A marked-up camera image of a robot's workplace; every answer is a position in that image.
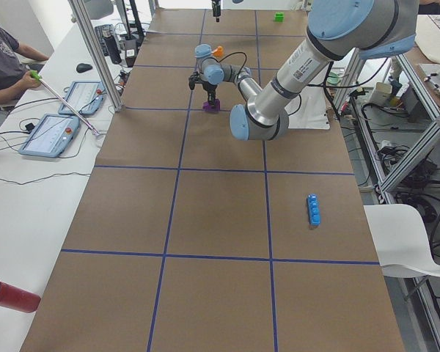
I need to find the seated person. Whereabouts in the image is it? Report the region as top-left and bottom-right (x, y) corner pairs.
(0, 27), (49, 105)

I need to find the far teach pendant tablet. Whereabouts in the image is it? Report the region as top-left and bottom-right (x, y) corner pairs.
(65, 81), (106, 116)

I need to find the black keyboard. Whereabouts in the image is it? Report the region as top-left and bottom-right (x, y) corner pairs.
(94, 24), (114, 56)

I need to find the green handled reach stick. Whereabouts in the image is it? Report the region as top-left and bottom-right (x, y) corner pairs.
(30, 70), (102, 138)

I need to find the near teach pendant tablet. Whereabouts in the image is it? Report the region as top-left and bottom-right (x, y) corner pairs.
(18, 114), (80, 158)

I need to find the black computer mouse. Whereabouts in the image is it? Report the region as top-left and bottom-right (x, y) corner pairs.
(76, 63), (92, 73)

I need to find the green two-stud block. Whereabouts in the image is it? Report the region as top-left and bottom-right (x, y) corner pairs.
(274, 12), (285, 22)

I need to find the teach pendant tablet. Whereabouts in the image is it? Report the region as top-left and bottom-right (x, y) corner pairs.
(18, 114), (80, 158)
(65, 81), (106, 116)

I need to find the orange trapezoid block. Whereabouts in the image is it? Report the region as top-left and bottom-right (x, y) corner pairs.
(212, 45), (224, 58)

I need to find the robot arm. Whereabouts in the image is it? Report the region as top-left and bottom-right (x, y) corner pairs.
(188, 0), (419, 141)

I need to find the aluminium frame post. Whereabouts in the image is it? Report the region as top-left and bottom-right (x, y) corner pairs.
(68, 0), (122, 112)

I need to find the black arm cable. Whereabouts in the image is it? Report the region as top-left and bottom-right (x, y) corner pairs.
(218, 51), (249, 74)

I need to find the red cylinder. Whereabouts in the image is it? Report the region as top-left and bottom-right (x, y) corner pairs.
(0, 282), (41, 313)

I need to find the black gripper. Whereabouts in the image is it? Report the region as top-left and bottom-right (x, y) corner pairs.
(188, 71), (217, 103)

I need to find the long blue four-stud block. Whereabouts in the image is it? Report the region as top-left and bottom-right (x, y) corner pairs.
(307, 194), (321, 227)

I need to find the purple trapezoid block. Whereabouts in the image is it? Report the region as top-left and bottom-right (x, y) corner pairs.
(202, 99), (221, 113)

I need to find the white chair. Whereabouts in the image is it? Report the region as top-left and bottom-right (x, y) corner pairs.
(364, 204), (440, 282)

